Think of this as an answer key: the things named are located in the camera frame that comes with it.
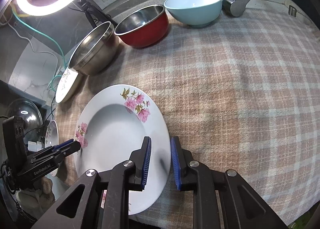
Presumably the white plate with pink flowers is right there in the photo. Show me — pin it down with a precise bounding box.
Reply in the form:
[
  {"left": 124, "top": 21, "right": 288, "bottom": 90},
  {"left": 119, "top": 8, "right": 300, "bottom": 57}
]
[{"left": 73, "top": 84, "right": 171, "bottom": 215}]

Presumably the plaid checkered cloth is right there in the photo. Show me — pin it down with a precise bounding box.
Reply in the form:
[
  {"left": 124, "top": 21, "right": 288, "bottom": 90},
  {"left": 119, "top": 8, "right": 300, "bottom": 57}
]
[{"left": 54, "top": 9, "right": 319, "bottom": 224}]

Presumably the red steel bowl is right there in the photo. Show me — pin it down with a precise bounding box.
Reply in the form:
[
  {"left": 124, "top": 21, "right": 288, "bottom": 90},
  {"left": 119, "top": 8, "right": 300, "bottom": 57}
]
[{"left": 114, "top": 5, "right": 169, "bottom": 48}]

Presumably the large stainless steel bowl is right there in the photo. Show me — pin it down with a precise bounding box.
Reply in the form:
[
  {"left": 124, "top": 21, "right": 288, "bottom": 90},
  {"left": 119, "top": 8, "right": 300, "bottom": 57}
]
[{"left": 68, "top": 21, "right": 119, "bottom": 75}]

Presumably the light blue ceramic bowl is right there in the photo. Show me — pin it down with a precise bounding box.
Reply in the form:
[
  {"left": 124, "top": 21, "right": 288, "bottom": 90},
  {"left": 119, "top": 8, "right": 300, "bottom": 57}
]
[{"left": 164, "top": 0, "right": 222, "bottom": 28}]

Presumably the white plate with leaf pattern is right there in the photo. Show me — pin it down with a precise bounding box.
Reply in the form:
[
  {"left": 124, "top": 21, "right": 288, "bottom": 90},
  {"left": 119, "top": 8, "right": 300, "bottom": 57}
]
[{"left": 55, "top": 67, "right": 84, "bottom": 104}]

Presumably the teal cable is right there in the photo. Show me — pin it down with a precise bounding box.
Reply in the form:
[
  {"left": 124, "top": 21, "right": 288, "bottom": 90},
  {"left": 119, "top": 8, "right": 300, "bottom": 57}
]
[{"left": 11, "top": 10, "right": 68, "bottom": 92}]

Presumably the left gloved hand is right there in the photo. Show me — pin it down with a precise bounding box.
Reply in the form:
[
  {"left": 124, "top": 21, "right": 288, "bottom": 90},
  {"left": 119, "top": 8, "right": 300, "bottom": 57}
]
[{"left": 16, "top": 176, "right": 55, "bottom": 219}]

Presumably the white cable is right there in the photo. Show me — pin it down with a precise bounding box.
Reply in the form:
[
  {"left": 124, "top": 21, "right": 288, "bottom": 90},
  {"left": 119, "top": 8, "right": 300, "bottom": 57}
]
[{"left": 7, "top": 22, "right": 61, "bottom": 77}]

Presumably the black tripod stand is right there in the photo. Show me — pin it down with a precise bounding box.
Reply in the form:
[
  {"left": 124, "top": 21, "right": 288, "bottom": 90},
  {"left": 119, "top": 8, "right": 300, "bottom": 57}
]
[{"left": 76, "top": 0, "right": 118, "bottom": 28}]

